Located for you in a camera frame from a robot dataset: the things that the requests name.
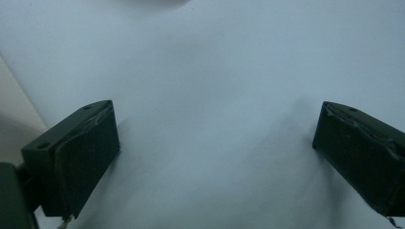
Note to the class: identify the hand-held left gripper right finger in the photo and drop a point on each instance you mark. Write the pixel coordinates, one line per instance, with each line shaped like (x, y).
(366, 159)

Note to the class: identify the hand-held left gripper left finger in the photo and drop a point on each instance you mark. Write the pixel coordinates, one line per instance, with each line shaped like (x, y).
(86, 159)

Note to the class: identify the pale grey table mat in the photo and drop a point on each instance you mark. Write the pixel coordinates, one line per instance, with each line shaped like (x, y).
(207, 95)

